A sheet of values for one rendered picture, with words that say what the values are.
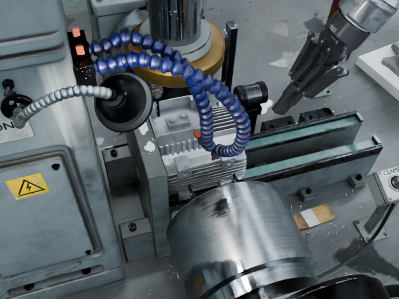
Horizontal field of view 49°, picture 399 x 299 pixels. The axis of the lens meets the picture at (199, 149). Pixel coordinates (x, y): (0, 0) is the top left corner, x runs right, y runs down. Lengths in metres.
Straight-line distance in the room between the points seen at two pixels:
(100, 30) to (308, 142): 0.67
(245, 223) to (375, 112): 0.89
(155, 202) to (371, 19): 0.53
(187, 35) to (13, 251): 0.51
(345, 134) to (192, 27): 0.71
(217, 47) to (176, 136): 0.22
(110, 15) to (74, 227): 0.64
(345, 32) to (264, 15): 1.05
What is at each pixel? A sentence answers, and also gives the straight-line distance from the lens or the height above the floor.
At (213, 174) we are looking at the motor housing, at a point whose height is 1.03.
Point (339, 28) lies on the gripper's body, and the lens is 0.85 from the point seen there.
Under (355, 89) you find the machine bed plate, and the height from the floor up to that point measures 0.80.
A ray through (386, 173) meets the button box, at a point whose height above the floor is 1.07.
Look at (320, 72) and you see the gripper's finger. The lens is 0.89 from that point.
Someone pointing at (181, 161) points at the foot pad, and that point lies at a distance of 0.94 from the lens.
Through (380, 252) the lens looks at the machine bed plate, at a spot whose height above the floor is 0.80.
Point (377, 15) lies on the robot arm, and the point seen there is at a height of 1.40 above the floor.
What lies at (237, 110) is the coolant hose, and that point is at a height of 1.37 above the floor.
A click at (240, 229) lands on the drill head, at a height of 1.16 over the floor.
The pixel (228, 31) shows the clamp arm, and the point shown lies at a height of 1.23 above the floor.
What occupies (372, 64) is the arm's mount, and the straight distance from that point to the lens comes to 1.69.
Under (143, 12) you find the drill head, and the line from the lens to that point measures 1.20.
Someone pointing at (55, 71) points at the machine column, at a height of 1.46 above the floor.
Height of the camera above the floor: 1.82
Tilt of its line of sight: 51 degrees down
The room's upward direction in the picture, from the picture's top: 3 degrees clockwise
